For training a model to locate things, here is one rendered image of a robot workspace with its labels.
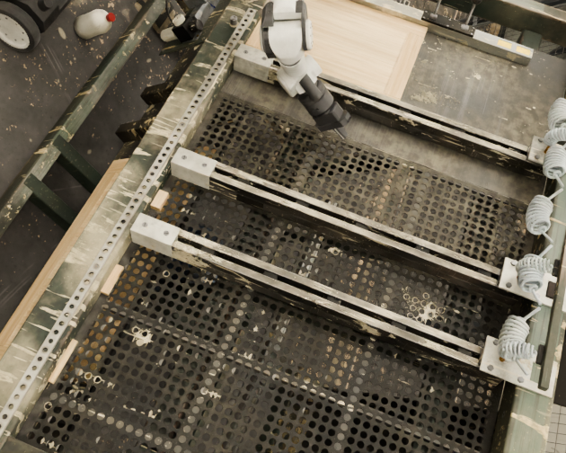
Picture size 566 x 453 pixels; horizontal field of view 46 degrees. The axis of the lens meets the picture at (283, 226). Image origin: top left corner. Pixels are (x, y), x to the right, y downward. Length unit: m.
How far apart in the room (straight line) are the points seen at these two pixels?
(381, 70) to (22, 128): 1.40
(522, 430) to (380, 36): 1.43
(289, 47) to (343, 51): 0.68
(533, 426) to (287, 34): 1.15
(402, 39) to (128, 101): 1.29
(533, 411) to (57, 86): 2.15
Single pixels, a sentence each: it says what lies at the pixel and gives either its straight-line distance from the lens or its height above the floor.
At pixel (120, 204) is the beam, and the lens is 1.94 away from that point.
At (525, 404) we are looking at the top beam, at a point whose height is 1.82.
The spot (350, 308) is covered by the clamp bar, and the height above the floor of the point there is 1.40.
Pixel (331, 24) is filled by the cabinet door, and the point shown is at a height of 1.08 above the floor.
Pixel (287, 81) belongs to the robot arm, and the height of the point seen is 1.24.
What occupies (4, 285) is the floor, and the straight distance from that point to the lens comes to 2.73.
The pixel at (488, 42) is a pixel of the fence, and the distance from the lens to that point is 2.59.
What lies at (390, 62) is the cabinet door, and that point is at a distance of 2.43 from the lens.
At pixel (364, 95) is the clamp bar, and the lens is 2.24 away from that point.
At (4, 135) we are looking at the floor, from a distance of 2.77.
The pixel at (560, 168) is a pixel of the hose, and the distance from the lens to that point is 2.13.
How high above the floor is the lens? 2.39
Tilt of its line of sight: 38 degrees down
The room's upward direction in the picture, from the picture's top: 87 degrees clockwise
